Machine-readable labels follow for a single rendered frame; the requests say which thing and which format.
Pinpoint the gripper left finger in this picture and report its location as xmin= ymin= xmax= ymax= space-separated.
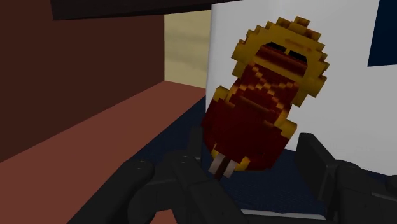
xmin=66 ymin=126 xmax=249 ymax=224

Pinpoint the red and yellow blocky figure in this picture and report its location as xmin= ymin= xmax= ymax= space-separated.
xmin=200 ymin=16 xmax=330 ymax=181

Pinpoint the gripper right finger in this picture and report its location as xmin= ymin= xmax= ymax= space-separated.
xmin=295 ymin=132 xmax=397 ymax=224

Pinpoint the dark blue padded furniture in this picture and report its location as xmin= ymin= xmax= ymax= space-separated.
xmin=131 ymin=95 xmax=397 ymax=218

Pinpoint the large white box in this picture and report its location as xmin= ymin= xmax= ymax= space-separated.
xmin=205 ymin=0 xmax=397 ymax=177

